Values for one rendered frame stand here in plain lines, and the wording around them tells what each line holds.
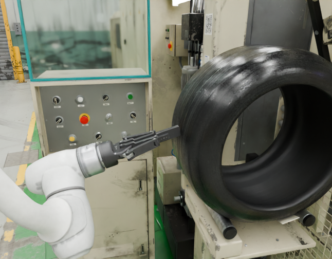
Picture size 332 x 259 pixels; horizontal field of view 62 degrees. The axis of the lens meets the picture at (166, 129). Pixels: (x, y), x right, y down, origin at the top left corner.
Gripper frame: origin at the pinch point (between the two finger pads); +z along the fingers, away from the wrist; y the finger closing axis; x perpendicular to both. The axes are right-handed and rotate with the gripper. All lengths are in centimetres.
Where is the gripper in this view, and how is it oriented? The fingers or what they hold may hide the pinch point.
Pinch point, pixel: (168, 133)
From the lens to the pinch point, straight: 82.3
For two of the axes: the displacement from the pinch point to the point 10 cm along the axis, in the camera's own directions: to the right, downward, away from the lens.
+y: -2.1, -3.4, 9.2
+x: 2.6, 8.9, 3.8
